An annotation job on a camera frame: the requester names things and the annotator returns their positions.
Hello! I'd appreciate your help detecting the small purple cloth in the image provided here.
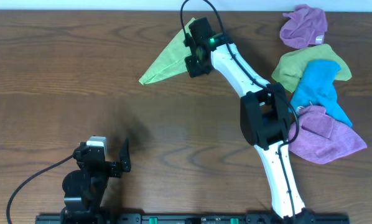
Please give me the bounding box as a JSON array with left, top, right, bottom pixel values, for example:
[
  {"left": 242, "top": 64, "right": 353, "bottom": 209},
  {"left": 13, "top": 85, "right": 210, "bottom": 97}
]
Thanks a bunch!
[{"left": 279, "top": 4, "right": 328, "bottom": 49}]

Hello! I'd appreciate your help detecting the olive green cloth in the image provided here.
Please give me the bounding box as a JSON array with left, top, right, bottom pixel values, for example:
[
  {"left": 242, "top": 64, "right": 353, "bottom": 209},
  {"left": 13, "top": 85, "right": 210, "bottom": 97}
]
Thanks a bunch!
[{"left": 271, "top": 44, "right": 352, "bottom": 93}]

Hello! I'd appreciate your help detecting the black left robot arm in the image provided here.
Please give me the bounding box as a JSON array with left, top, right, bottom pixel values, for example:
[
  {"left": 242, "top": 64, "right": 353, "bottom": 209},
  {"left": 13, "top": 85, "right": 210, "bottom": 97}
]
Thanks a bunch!
[{"left": 60, "top": 136, "right": 131, "bottom": 223}]

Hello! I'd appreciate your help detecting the blue cloth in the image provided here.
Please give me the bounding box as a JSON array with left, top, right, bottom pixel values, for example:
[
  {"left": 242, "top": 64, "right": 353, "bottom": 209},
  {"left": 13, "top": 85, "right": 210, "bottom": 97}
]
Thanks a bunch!
[{"left": 291, "top": 60, "right": 353, "bottom": 128}]

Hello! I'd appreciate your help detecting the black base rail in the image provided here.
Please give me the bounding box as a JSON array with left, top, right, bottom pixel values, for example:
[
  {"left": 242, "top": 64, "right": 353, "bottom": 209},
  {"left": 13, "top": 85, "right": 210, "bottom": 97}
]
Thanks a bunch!
[{"left": 35, "top": 210, "right": 350, "bottom": 224}]

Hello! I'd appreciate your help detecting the large purple cloth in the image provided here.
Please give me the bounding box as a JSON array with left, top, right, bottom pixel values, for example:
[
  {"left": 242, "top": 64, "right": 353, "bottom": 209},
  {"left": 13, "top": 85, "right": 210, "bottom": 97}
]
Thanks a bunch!
[{"left": 289, "top": 105, "right": 367, "bottom": 164}]

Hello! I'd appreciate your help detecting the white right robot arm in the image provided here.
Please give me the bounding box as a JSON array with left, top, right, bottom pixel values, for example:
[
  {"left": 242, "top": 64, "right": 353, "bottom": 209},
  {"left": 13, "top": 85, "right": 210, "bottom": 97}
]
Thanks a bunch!
[{"left": 184, "top": 34, "right": 305, "bottom": 220}]

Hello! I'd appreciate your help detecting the light green cloth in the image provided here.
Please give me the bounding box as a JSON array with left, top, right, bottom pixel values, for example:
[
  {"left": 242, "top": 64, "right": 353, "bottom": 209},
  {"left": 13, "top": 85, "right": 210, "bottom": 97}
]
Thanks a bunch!
[{"left": 139, "top": 29, "right": 192, "bottom": 85}]

